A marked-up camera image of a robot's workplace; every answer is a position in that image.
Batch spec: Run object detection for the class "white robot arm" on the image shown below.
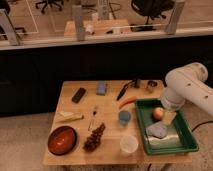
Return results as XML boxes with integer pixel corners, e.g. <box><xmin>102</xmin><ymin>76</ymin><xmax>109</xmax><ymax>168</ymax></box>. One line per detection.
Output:
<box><xmin>160</xmin><ymin>62</ymin><xmax>213</xmax><ymax>116</ymax></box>

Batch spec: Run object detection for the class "green plastic tray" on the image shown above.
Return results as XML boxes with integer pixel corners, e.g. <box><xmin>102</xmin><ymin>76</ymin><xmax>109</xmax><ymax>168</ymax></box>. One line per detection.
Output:
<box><xmin>135</xmin><ymin>98</ymin><xmax>199</xmax><ymax>155</ymax></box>

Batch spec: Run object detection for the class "orange apple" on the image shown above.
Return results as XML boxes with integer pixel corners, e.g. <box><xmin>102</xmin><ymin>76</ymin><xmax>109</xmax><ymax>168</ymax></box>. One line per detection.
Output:
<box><xmin>152</xmin><ymin>107</ymin><xmax>164</xmax><ymax>120</ymax></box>

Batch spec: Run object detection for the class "grey cloth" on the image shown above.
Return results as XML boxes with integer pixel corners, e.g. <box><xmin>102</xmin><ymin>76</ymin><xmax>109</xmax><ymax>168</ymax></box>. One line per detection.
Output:
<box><xmin>146</xmin><ymin>121</ymin><xmax>167</xmax><ymax>139</ymax></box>

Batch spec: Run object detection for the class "small dark jar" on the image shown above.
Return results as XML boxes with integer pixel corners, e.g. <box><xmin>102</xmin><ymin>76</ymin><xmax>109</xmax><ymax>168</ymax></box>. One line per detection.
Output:
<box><xmin>146</xmin><ymin>80</ymin><xmax>158</xmax><ymax>93</ymax></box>

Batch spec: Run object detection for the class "orange carrot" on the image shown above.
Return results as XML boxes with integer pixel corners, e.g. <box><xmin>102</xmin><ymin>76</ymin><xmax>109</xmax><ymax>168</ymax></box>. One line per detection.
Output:
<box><xmin>119</xmin><ymin>96</ymin><xmax>137</xmax><ymax>109</ymax></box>

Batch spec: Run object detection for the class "blue cup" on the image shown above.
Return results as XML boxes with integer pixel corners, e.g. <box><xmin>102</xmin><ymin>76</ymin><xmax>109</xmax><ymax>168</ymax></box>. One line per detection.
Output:
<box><xmin>118</xmin><ymin>110</ymin><xmax>131</xmax><ymax>126</ymax></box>

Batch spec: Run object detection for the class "black object by knife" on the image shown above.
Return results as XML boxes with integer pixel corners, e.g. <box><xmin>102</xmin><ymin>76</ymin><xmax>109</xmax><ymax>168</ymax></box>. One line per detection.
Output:
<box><xmin>133</xmin><ymin>78</ymin><xmax>141</xmax><ymax>88</ymax></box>

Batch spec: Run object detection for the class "clear plastic cup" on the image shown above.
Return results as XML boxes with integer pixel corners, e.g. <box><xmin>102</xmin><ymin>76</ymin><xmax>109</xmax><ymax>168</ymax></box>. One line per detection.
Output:
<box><xmin>120</xmin><ymin>135</ymin><xmax>139</xmax><ymax>156</ymax></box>

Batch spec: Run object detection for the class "wooden table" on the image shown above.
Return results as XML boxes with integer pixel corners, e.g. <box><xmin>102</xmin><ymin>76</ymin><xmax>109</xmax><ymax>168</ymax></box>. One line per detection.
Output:
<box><xmin>43</xmin><ymin>80</ymin><xmax>191</xmax><ymax>165</ymax></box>

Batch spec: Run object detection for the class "blue sponge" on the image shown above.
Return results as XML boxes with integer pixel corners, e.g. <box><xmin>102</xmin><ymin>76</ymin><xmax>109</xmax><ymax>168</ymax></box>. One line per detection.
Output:
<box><xmin>96</xmin><ymin>81</ymin><xmax>107</xmax><ymax>96</ymax></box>

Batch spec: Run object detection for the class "brown grape bunch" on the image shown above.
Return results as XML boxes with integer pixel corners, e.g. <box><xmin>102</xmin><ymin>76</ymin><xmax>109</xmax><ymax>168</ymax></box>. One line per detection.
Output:
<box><xmin>83</xmin><ymin>123</ymin><xmax>106</xmax><ymax>152</ymax></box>

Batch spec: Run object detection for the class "black rectangular block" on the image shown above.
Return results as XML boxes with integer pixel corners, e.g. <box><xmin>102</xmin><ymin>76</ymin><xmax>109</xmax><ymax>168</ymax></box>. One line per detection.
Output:
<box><xmin>72</xmin><ymin>88</ymin><xmax>86</xmax><ymax>103</ymax></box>

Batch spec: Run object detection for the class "cream wedge block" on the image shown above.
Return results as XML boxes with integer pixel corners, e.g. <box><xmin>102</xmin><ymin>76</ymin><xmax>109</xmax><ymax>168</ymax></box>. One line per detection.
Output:
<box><xmin>56</xmin><ymin>111</ymin><xmax>84</xmax><ymax>122</ymax></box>

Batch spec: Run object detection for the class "black office chair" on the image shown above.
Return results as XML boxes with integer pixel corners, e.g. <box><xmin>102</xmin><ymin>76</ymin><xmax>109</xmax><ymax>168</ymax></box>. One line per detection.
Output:
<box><xmin>131</xmin><ymin>0</ymin><xmax>175</xmax><ymax>25</ymax></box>

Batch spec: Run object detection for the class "dark red wooden bowl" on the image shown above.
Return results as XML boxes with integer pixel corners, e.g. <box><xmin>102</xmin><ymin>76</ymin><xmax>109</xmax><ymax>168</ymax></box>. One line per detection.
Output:
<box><xmin>48</xmin><ymin>126</ymin><xmax>77</xmax><ymax>155</ymax></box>

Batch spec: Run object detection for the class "black office chair base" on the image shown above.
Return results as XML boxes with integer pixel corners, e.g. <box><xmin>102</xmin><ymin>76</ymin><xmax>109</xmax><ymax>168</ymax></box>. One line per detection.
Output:
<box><xmin>35</xmin><ymin>0</ymin><xmax>64</xmax><ymax>14</ymax></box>

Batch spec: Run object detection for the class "black handled knife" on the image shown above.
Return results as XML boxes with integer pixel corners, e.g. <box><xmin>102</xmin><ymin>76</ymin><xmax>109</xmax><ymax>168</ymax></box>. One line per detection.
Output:
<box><xmin>116</xmin><ymin>82</ymin><xmax>132</xmax><ymax>101</ymax></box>

